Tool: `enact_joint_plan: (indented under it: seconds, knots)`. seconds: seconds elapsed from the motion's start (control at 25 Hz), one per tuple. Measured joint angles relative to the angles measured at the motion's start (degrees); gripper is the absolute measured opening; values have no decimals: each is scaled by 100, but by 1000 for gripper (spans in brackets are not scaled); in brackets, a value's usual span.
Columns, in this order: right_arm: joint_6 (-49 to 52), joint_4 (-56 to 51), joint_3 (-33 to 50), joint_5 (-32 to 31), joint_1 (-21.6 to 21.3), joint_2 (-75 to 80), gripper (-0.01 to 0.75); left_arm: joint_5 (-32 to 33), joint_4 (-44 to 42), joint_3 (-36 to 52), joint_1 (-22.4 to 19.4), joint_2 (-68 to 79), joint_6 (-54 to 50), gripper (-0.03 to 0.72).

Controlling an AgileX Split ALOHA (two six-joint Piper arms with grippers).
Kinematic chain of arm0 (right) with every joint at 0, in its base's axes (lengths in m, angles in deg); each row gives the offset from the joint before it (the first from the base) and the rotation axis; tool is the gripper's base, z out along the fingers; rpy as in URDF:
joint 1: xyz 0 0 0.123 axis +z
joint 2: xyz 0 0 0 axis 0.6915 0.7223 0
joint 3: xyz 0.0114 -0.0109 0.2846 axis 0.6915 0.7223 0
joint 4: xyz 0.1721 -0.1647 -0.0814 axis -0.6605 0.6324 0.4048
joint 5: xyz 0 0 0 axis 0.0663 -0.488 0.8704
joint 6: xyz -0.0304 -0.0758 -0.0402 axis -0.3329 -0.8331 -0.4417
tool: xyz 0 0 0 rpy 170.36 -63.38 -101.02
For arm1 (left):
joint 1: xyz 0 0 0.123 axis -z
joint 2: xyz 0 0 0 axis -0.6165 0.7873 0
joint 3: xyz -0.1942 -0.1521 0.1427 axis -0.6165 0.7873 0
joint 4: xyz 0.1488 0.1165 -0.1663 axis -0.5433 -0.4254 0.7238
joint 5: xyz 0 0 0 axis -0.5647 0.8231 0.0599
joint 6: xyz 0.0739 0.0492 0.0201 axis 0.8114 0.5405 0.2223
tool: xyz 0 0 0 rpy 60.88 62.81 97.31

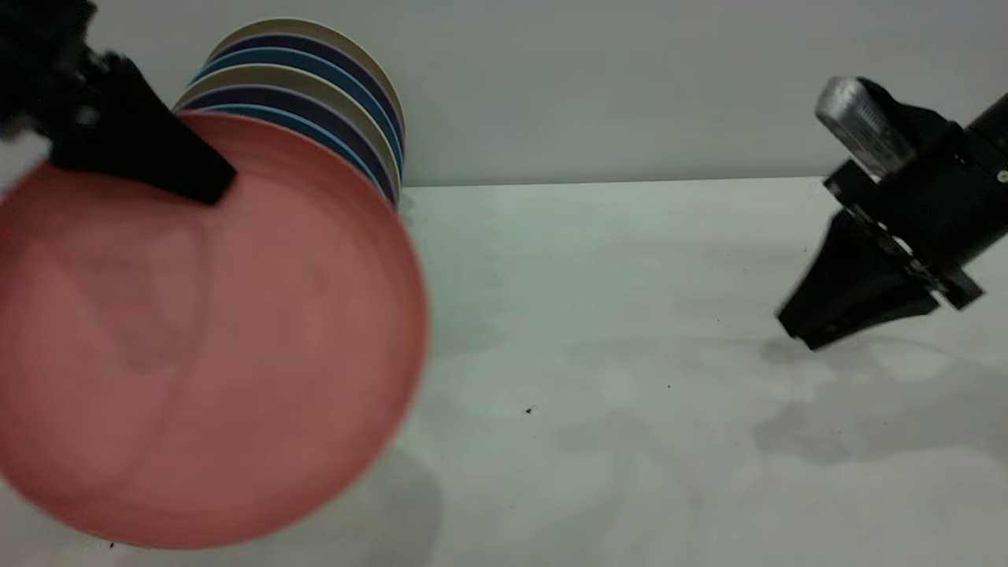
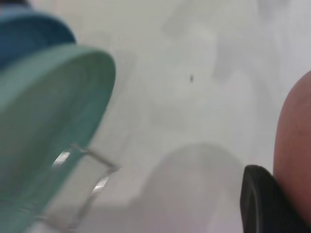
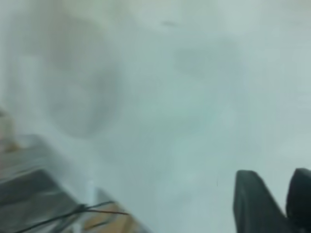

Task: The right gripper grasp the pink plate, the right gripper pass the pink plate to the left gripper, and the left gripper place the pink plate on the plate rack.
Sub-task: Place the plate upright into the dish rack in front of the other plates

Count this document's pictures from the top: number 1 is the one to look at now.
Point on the pink plate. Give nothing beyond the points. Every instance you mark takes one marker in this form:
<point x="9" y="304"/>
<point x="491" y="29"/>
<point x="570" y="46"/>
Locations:
<point x="205" y="339"/>

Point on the beige plate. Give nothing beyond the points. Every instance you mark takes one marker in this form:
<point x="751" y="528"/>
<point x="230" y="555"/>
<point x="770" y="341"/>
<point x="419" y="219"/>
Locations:
<point x="264" y="75"/>
<point x="303" y="26"/>

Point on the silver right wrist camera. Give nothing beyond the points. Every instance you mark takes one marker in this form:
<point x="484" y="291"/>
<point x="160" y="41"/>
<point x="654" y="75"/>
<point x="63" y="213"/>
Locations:
<point x="862" y="126"/>

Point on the dark purple plate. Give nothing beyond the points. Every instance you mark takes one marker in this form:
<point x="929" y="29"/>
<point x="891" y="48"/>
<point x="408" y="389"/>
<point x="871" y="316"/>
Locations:
<point x="256" y="95"/>
<point x="303" y="42"/>

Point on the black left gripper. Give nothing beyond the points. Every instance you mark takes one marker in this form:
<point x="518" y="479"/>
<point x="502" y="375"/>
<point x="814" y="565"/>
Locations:
<point x="35" y="71"/>

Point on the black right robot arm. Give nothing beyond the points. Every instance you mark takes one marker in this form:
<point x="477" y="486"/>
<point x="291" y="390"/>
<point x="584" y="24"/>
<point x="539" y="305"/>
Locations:
<point x="994" y="122"/>

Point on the blue plate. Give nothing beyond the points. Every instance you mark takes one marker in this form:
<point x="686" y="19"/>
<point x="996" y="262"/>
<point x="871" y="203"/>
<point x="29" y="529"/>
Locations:
<point x="291" y="118"/>
<point x="291" y="58"/>

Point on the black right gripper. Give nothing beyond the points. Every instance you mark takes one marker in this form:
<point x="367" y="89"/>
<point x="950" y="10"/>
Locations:
<point x="945" y="205"/>

